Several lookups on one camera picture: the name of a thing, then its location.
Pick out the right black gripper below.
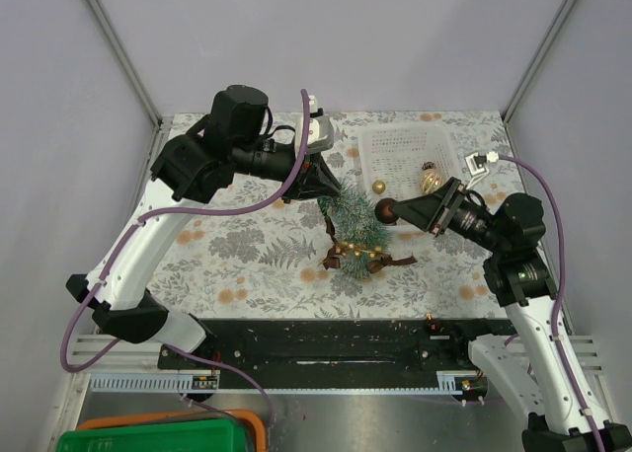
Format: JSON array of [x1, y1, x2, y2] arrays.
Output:
[[389, 176, 508, 255]]

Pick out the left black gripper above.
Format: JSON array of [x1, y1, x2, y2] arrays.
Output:
[[233, 137, 343, 202]]

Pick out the brown shiny bauble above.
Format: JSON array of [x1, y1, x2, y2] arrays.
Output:
[[374, 197, 399, 225]]

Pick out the white plastic basket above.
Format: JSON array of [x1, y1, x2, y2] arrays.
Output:
[[357, 122, 462, 203]]

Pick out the small green christmas tree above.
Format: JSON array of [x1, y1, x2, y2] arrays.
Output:
[[317, 183, 389, 280]]

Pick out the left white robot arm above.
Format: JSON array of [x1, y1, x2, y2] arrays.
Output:
[[66, 85, 341, 368]]

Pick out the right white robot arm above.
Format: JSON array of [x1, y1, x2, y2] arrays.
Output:
[[376, 178, 631, 451]]

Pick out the large gold striped bauble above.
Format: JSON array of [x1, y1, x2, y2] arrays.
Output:
[[420, 168, 445, 195]]

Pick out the small gold bauble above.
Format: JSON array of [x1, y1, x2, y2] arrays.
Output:
[[371, 180, 386, 194]]

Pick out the floral patterned table mat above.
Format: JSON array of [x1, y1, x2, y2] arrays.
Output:
[[148, 111, 513, 319]]

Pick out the orange plastic bin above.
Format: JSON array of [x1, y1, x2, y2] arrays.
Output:
[[75, 409, 268, 451]]

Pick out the green plastic bin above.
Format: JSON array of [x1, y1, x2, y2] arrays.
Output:
[[55, 419, 252, 452]]

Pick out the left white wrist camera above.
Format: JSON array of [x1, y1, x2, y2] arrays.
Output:
[[294, 94, 335, 155]]

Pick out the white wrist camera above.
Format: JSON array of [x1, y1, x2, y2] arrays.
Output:
[[464, 151, 500, 190], [294, 94, 335, 155]]

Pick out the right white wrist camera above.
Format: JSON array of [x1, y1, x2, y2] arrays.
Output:
[[464, 151, 500, 190]]

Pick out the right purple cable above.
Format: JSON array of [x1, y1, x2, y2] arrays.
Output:
[[496, 155, 608, 452]]

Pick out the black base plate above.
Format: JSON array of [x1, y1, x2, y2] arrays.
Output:
[[100, 317, 510, 389]]

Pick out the white slotted cable duct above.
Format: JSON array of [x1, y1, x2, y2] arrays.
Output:
[[90, 373, 220, 394]]

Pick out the aluminium frame rail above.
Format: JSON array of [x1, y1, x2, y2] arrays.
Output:
[[67, 335, 162, 372]]

